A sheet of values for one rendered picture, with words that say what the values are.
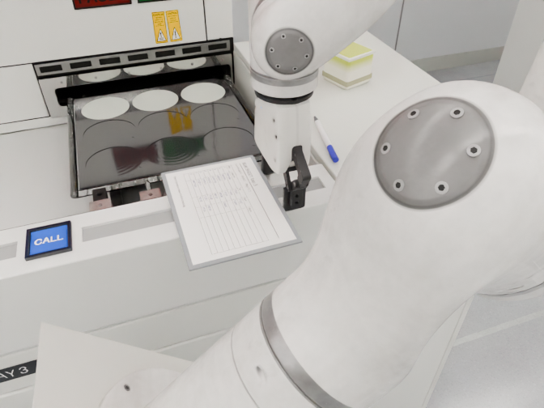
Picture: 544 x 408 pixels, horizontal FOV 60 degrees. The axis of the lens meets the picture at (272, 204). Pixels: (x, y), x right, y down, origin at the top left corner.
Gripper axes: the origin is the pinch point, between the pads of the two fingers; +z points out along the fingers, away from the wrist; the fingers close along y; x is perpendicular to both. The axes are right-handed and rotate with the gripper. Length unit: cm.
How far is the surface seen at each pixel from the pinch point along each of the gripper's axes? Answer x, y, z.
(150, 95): -13, -50, 7
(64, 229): -30.6, -1.4, 0.8
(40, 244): -33.5, 0.6, 0.8
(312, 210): 3.0, 4.8, 2.2
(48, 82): -34, -57, 4
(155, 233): -19.2, 3.0, 1.2
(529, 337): 95, -8, 97
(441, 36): 193, -206, 73
